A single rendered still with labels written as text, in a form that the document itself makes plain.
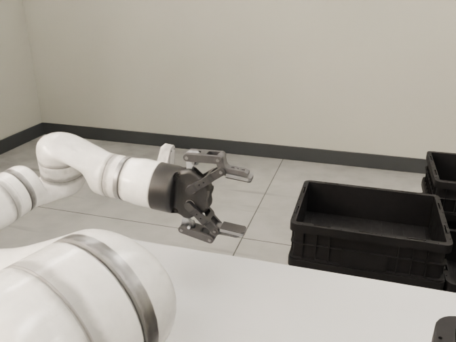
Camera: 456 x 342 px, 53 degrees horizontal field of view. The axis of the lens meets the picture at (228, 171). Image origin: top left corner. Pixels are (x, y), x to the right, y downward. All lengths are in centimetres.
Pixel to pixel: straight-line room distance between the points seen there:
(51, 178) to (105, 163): 10
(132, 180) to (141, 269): 44
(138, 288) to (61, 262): 4
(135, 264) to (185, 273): 58
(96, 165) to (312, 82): 252
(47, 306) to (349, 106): 299
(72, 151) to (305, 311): 44
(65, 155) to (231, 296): 35
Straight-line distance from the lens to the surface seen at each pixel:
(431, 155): 183
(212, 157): 66
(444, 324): 42
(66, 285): 25
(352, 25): 308
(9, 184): 71
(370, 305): 80
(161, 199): 69
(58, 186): 78
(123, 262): 26
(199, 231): 73
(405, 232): 148
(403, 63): 311
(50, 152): 75
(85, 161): 74
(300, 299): 79
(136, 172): 70
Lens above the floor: 118
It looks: 23 degrees down
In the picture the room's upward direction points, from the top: straight up
